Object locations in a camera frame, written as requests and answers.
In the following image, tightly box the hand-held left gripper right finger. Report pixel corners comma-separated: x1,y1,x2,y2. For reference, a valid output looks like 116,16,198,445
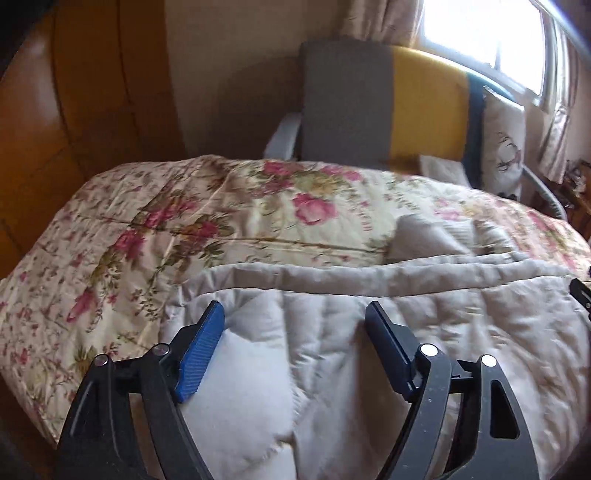
365,300,541,480

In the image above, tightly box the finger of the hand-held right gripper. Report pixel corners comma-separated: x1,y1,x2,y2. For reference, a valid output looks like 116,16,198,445
569,277,591,320

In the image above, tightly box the grey yellow blue sofa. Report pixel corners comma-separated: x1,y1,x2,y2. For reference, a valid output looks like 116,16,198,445
263,41,567,214

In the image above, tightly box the floral quilted bedspread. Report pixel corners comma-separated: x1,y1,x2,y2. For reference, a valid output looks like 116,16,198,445
0,154,591,445

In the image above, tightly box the cluttered wooden desk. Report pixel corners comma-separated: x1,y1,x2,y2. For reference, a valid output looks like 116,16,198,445
560,158,591,223

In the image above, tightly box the deer print pillow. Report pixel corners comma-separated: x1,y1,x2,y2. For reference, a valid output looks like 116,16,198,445
478,85,528,200

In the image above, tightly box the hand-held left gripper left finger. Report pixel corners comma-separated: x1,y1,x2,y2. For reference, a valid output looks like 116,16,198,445
58,300,226,480

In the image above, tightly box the grey quilt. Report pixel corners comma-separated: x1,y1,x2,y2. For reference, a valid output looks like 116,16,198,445
159,215,591,480

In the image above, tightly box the small white pillow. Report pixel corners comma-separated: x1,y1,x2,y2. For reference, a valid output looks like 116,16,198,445
418,154,472,188

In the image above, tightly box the wooden wardrobe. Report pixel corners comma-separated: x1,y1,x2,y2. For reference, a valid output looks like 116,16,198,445
0,0,186,278

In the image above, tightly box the beige star print curtain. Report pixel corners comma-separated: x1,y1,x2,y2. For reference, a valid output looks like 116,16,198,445
339,0,426,48
537,28,581,184

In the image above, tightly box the white frame window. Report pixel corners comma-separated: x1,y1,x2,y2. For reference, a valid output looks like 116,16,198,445
418,0,563,112

